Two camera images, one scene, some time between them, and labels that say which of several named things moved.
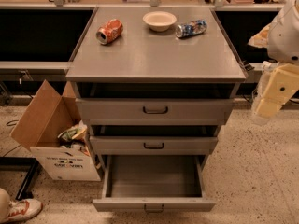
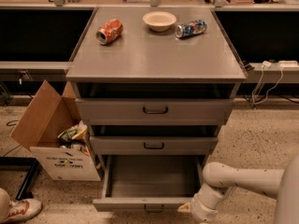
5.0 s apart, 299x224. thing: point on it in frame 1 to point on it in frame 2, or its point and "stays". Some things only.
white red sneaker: (20, 210) stays
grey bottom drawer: (153, 184) stays
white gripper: (285, 36) to (202, 211)
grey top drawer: (154, 104) stays
